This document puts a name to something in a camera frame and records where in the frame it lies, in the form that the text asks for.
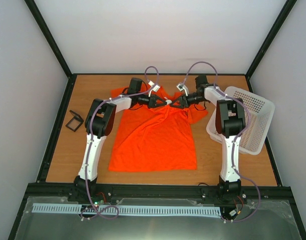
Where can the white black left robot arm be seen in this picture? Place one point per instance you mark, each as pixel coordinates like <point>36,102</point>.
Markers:
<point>99,124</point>

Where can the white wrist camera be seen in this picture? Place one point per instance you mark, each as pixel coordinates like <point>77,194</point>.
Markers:
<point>183,88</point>
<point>153,87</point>

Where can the black enclosure frame post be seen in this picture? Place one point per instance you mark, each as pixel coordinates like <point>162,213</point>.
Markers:
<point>39,19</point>
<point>278,23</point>

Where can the light blue slotted cable duct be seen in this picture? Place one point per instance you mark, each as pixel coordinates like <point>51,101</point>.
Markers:
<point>129,210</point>

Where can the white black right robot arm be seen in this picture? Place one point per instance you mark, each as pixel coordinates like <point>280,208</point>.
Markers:
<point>229,123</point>

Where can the black square brooch holder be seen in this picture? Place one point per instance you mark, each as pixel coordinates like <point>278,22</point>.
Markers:
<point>75,122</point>

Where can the orange t-shirt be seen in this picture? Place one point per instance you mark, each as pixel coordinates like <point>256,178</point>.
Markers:
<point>156,139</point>

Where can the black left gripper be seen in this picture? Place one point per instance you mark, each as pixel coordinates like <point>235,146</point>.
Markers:
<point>151,102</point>

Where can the black enclosure frame post left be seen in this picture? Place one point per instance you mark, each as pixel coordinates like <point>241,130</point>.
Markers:
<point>39,19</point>

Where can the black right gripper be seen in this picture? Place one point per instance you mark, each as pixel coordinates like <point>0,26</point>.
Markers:
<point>184,102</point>

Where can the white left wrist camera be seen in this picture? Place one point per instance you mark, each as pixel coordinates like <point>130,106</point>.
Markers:
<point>153,87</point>

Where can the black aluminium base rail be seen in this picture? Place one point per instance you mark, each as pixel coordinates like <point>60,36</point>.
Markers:
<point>113,192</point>

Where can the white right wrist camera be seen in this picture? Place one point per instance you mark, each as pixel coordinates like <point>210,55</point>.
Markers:
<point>183,88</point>

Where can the white perforated plastic basket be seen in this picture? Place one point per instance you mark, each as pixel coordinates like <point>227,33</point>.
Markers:
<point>258,119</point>

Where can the black enclosure frame post right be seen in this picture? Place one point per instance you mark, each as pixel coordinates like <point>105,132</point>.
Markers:
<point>278,23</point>

